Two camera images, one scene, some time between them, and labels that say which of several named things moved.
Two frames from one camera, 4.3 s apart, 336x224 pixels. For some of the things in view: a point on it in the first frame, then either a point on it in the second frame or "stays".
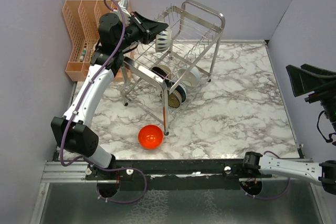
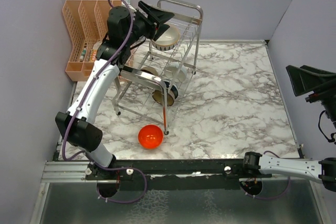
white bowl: x=189 y=77 -> x=180 y=72
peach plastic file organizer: x=81 y=19 stays
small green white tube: x=83 y=53 stays
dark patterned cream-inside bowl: x=177 y=97 -> x=172 y=94
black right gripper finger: x=309 y=78 stays
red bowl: x=150 y=137 stays
